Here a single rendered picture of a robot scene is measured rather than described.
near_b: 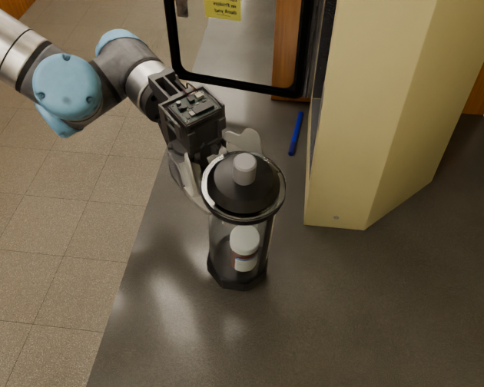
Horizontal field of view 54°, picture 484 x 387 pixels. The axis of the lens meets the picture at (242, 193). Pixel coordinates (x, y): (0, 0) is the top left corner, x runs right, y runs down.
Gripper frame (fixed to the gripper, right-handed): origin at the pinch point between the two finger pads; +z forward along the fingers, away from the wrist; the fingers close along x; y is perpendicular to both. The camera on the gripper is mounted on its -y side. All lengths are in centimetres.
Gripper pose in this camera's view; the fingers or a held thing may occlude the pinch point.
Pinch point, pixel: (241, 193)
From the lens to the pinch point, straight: 61.3
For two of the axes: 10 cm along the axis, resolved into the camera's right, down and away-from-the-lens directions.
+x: 8.1, -4.7, 3.5
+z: 5.9, 6.4, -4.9
